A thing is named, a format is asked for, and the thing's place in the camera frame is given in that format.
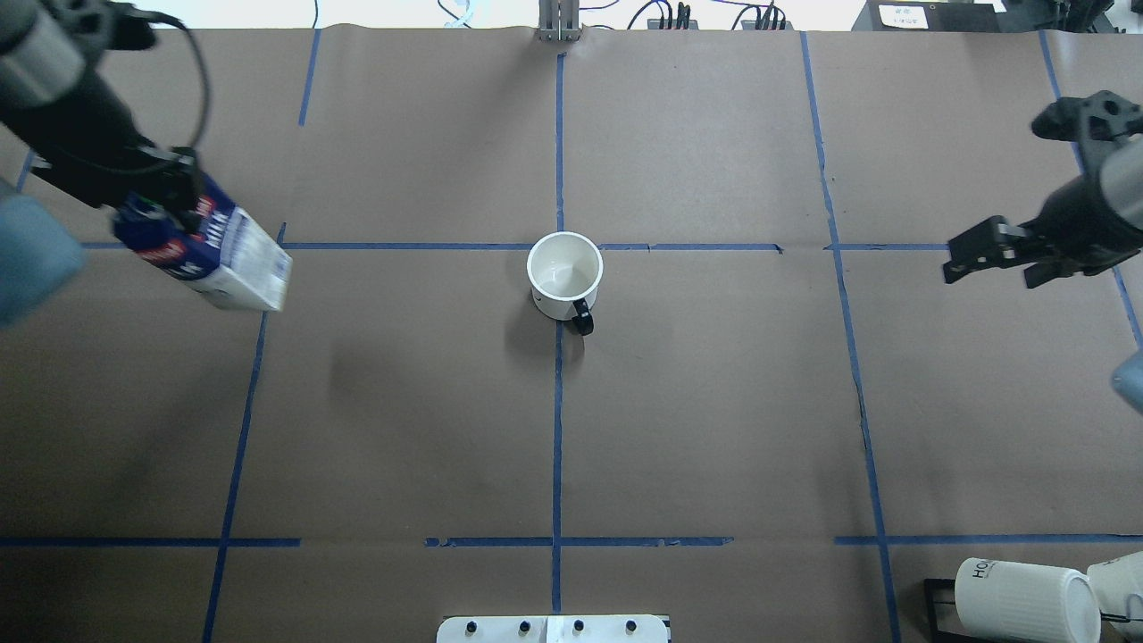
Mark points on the blue Pascual milk carton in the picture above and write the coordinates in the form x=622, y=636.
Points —
x=232, y=262

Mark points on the white smiley face mug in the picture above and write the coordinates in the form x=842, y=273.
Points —
x=564, y=271

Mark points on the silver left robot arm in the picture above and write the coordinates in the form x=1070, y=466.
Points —
x=39, y=254

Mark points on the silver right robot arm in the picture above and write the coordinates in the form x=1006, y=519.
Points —
x=1091, y=224

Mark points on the white ribbed mug outer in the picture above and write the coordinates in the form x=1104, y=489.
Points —
x=1017, y=602

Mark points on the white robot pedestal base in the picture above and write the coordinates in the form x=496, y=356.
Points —
x=556, y=628

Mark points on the aluminium frame post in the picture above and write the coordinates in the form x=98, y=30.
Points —
x=559, y=21

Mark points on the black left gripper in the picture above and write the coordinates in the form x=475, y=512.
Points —
x=79, y=146

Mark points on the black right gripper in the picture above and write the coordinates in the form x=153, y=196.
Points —
x=1079, y=217

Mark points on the black box with label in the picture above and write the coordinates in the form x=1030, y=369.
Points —
x=930, y=16

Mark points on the black wire mug rack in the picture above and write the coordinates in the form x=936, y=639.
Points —
x=943, y=621

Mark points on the white HOME mug with handle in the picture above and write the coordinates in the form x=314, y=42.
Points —
x=1118, y=586

